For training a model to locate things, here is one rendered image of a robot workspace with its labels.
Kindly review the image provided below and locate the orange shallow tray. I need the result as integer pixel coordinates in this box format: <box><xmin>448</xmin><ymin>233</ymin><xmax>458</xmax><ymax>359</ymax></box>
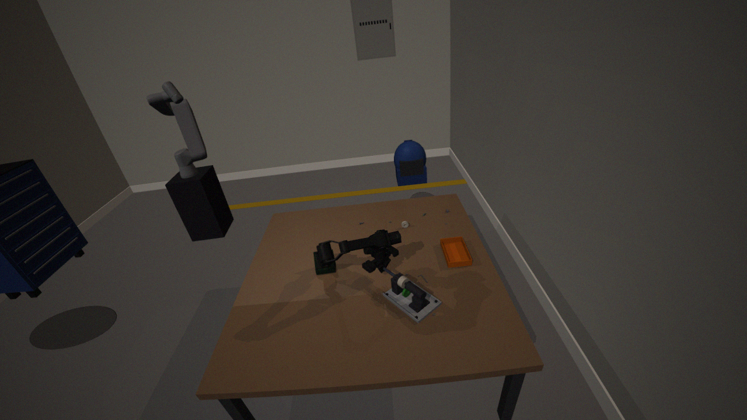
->
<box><xmin>440</xmin><ymin>237</ymin><xmax>472</xmax><ymax>268</ymax></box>

